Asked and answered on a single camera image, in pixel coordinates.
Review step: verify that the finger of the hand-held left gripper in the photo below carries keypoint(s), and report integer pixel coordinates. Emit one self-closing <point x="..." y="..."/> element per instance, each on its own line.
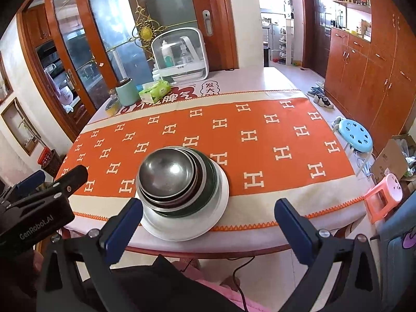
<point x="31" y="180"/>
<point x="71" y="178"/>

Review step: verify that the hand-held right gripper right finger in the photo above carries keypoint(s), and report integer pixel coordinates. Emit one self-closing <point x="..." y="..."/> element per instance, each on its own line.
<point x="294" y="230"/>

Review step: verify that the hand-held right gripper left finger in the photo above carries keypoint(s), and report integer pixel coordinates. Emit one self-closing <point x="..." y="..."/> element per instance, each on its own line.
<point x="123" y="230"/>

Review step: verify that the large white plate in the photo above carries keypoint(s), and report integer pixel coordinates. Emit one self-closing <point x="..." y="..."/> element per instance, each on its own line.
<point x="195" y="224"/>

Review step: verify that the small steel bowl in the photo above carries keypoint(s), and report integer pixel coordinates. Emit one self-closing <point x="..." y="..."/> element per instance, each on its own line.
<point x="165" y="172"/>

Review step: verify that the steel bowl pink outside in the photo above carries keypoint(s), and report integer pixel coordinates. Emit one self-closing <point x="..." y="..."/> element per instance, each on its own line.
<point x="197" y="177"/>

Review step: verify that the green plate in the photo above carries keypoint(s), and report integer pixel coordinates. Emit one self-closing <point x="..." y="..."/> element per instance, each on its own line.
<point x="214" y="185"/>

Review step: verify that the large steel bowl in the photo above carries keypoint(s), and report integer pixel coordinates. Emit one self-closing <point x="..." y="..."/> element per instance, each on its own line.
<point x="206" y="182"/>

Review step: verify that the person's black clothing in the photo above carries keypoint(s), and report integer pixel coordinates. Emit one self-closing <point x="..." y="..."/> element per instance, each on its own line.
<point x="162" y="282"/>

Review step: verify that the yellow jar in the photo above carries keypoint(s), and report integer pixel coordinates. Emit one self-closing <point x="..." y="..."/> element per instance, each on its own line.
<point x="112" y="105"/>

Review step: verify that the person's pink clothing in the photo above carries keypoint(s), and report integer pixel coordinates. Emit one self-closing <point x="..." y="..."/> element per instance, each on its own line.
<point x="221" y="289"/>

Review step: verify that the pink plastic stool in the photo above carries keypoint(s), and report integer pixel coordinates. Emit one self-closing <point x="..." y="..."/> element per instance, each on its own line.
<point x="385" y="195"/>

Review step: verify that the mint green canister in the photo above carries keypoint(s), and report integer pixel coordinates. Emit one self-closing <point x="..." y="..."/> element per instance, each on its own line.
<point x="126" y="92"/>

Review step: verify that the orange patterned blanket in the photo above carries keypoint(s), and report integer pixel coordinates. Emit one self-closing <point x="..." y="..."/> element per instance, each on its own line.
<point x="276" y="130"/>

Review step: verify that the wooden glass display cabinet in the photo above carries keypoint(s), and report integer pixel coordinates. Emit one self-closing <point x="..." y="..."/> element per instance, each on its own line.
<point x="61" y="71"/>

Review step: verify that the light blue plastic stool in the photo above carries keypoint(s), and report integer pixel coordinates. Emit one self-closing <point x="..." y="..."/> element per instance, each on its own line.
<point x="354" y="135"/>

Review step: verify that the small blue pack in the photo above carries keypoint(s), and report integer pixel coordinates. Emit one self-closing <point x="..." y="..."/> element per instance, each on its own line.
<point x="140" y="87"/>

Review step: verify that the cardboard box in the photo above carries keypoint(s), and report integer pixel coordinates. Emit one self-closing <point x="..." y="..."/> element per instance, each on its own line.
<point x="390" y="159"/>

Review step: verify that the green tissue pack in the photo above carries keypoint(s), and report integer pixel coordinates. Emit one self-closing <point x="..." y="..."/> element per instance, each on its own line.
<point x="156" y="91"/>

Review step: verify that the pair of sneakers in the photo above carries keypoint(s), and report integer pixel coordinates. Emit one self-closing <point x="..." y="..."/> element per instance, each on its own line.
<point x="323" y="101"/>

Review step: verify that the small white bottle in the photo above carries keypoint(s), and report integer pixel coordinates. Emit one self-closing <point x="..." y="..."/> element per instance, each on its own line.
<point x="156" y="74"/>

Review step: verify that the blue slipper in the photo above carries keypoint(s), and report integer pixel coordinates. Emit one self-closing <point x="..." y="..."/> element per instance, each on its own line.
<point x="314" y="91"/>

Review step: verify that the white transparent storage box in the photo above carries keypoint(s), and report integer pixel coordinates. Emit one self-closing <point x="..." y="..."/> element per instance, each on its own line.
<point x="182" y="71"/>

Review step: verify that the bottle with green liquid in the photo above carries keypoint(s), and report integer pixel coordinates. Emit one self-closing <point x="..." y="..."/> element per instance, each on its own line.
<point x="167" y="55"/>

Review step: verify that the clear baby bottle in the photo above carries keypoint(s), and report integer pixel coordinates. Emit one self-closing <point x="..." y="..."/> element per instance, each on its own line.
<point x="183" y="53"/>

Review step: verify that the white shoe rack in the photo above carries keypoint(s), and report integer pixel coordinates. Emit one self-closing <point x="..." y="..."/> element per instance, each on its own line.
<point x="286" y="45"/>

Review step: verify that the dark wooden entrance door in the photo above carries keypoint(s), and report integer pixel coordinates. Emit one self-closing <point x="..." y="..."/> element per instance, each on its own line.
<point x="320" y="39"/>

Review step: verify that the white door lock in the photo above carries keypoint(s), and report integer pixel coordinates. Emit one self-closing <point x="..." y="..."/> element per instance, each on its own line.
<point x="207" y="22"/>

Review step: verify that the wooden glass sliding door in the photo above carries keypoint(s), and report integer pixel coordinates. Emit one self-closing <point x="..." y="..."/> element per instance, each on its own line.
<point x="224" y="22"/>

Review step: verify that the wooden picture frame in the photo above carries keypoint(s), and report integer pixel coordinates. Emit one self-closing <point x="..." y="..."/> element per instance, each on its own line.
<point x="5" y="78"/>
<point x="21" y="126"/>

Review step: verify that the orange wooden wall cabinet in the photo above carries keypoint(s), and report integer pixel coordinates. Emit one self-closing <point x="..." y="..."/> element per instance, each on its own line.
<point x="373" y="71"/>

